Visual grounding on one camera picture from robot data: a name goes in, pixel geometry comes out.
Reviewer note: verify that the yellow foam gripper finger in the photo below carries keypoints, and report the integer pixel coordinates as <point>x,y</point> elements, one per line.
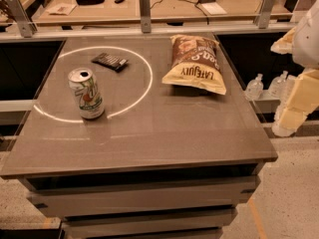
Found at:
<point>284,44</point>
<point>299,99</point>

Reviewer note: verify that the black rxbar chocolate bar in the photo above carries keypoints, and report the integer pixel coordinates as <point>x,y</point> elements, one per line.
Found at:
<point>110,61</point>

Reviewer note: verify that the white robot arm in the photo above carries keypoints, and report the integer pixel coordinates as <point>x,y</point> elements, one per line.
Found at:
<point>305,47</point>

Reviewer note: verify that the brown late july chip bag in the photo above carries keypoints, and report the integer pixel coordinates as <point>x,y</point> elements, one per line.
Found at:
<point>194,64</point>

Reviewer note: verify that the clear plastic bottle right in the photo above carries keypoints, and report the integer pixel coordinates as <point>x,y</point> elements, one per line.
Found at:
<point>277,85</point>

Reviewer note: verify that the clear plastic bottle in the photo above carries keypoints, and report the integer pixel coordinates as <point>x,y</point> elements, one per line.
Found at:
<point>277,85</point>
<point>254,88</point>

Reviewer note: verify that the clear plastic bottle left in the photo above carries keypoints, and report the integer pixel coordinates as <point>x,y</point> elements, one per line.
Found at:
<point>254,88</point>

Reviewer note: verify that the white paper sheet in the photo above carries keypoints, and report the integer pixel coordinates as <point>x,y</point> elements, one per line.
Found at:
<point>213,8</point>

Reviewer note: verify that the small black remote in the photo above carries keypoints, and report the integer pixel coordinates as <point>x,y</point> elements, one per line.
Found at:
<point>119,1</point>

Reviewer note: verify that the grey drawer cabinet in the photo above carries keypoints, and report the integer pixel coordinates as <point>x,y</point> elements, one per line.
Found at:
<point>162,162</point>

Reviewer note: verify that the green white 7up can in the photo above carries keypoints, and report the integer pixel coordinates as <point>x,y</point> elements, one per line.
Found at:
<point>86,93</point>

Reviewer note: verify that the black object on desk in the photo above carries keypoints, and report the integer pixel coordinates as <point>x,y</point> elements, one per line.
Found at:
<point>89,2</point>

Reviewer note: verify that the paper packet on desk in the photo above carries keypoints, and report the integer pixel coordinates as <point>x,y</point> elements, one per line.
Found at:
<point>61,9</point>

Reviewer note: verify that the wooden background desk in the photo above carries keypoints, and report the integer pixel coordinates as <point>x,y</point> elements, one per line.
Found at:
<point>161,11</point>

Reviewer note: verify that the grey metal bracket right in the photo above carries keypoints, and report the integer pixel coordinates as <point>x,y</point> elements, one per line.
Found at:
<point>264,13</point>

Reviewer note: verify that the grey metal bracket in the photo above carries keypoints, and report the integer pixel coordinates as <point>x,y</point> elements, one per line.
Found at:
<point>145,13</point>
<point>14,10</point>
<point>264,13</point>

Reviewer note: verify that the grey metal bracket middle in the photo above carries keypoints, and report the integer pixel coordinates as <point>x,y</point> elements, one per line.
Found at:
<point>145,13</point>

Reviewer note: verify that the grey metal bracket left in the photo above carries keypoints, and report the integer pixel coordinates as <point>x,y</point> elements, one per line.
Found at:
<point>14,10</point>

